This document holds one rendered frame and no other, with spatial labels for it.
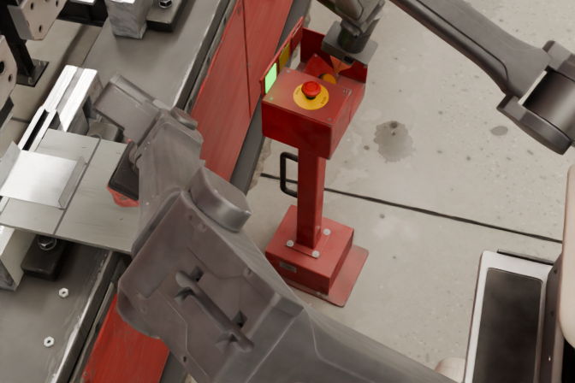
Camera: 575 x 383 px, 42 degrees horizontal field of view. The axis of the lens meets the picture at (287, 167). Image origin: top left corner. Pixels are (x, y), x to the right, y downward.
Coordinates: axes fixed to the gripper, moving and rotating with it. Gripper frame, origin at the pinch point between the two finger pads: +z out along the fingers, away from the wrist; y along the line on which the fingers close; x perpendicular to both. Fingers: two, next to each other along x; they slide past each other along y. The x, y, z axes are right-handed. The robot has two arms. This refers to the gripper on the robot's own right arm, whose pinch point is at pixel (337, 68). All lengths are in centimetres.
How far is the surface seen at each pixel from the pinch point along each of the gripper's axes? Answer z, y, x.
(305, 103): 0.2, 2.1, 12.0
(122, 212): -19, 16, 60
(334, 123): -0.9, -4.9, 13.6
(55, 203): -16, 25, 63
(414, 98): 74, -25, -67
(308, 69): 4.7, 5.5, 0.1
